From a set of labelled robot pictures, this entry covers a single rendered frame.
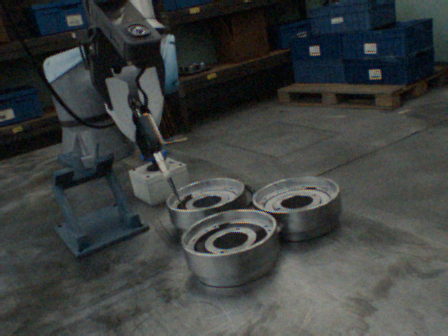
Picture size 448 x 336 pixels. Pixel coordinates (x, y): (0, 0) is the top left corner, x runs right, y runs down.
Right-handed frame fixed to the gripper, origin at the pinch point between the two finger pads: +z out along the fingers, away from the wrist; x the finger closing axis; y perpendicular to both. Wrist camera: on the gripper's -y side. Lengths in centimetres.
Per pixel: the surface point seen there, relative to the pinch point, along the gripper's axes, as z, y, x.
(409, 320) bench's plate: 13.2, -37.8, -5.3
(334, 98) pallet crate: 85, 262, -258
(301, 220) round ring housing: 10.3, -21.2, -8.0
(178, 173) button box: 9.6, 6.0, -5.7
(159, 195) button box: 11.8, 5.9, -1.9
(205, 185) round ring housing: 9.8, -2.2, -6.0
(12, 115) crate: 41, 339, -24
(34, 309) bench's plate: 13.2, -9.0, 19.7
